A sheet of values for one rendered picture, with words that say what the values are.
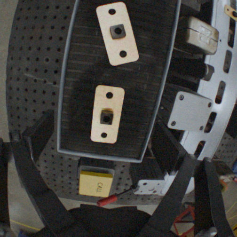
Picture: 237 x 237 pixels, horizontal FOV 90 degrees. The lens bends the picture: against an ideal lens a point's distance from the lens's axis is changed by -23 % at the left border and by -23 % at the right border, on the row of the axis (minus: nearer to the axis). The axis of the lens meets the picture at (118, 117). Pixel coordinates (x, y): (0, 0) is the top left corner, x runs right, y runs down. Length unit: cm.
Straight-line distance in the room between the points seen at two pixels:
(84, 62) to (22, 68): 59
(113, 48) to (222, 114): 42
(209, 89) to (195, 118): 16
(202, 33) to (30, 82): 69
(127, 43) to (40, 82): 58
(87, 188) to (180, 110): 23
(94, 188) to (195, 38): 36
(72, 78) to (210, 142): 48
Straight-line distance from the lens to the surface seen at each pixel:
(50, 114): 18
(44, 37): 73
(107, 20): 21
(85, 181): 29
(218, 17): 51
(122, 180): 95
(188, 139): 49
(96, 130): 22
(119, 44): 20
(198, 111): 32
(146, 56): 21
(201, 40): 35
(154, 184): 47
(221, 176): 64
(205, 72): 32
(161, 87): 21
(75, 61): 21
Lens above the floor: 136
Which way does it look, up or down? 68 degrees down
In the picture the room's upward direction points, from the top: 169 degrees clockwise
